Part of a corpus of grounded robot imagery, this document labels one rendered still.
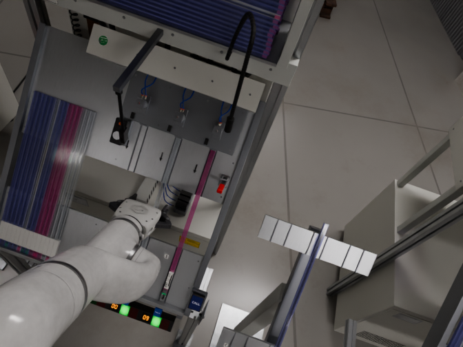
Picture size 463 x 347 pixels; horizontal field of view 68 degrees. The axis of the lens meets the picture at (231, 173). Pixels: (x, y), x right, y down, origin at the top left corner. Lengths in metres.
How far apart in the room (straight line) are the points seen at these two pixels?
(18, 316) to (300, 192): 2.12
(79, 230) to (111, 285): 0.59
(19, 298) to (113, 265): 0.23
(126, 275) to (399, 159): 2.60
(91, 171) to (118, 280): 0.95
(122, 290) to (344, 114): 2.63
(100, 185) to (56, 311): 1.09
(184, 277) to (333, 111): 2.20
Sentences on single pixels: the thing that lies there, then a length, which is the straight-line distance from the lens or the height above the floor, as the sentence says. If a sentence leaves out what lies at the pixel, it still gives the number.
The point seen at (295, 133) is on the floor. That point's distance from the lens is 2.70.
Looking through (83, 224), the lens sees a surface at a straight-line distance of 1.19.
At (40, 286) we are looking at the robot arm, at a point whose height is 1.47.
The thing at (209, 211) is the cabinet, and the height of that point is 0.62.
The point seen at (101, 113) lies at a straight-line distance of 1.12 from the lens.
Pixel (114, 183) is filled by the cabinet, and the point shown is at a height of 0.62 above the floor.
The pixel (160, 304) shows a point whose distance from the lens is 1.18.
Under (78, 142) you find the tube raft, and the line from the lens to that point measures 1.14.
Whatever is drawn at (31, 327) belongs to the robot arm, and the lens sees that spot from 0.42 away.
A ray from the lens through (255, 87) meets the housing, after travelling 0.95.
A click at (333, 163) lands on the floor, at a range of 2.65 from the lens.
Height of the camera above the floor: 1.89
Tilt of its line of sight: 55 degrees down
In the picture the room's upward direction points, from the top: 19 degrees clockwise
